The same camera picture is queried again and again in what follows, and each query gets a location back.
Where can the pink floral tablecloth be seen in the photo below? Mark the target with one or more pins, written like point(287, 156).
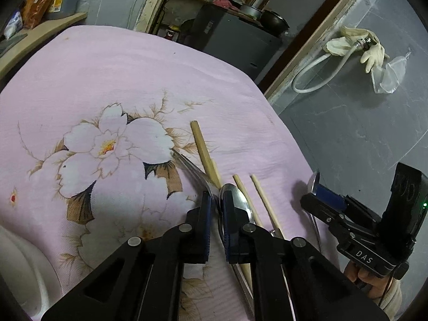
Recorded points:
point(133, 80)

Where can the white utensil holder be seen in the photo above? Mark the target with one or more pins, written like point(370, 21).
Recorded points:
point(23, 267)

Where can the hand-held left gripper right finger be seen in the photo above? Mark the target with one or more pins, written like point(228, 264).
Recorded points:
point(229, 214)

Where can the red white bottles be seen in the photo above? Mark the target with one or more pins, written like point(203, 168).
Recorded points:
point(171, 33)

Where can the black wok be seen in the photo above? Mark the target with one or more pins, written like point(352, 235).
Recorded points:
point(274, 21)

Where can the metal wall tap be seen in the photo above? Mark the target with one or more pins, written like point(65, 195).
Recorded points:
point(362, 44)

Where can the wooden door frame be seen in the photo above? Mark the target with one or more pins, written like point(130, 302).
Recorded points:
point(302, 36)

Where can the person's right hand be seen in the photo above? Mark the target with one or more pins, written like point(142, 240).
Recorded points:
point(362, 276)

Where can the red cloth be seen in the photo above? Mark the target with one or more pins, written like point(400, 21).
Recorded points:
point(224, 3)

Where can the person's right forearm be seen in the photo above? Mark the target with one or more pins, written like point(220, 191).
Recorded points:
point(391, 297)

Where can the beige kitchen counter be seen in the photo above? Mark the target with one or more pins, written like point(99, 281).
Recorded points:
point(40, 35)

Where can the grey metal pot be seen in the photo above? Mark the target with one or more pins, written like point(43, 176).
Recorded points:
point(250, 11)

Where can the blue white packet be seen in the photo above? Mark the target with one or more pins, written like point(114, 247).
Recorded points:
point(13, 23)

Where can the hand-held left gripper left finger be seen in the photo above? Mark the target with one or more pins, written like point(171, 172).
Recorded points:
point(208, 220)

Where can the black cabinet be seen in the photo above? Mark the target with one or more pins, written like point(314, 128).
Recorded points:
point(230, 36)

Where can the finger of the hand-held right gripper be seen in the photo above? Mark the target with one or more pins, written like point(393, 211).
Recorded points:
point(317, 207)
point(329, 196)

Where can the clear plastic bag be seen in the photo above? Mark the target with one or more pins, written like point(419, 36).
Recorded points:
point(389, 77)

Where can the orange snack packets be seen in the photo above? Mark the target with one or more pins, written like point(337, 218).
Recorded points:
point(40, 0)

